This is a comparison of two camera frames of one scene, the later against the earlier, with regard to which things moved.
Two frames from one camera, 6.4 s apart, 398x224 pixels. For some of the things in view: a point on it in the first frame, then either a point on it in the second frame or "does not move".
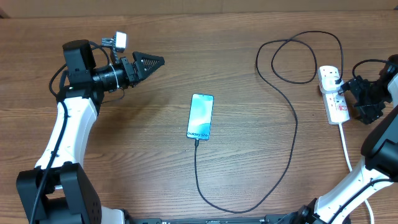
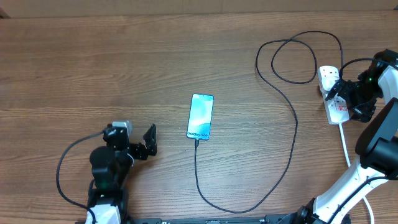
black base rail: [307, 219] does not move
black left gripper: [132, 79] → [149, 142]
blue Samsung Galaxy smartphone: [201, 116] does not move
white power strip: [336, 104] does not move
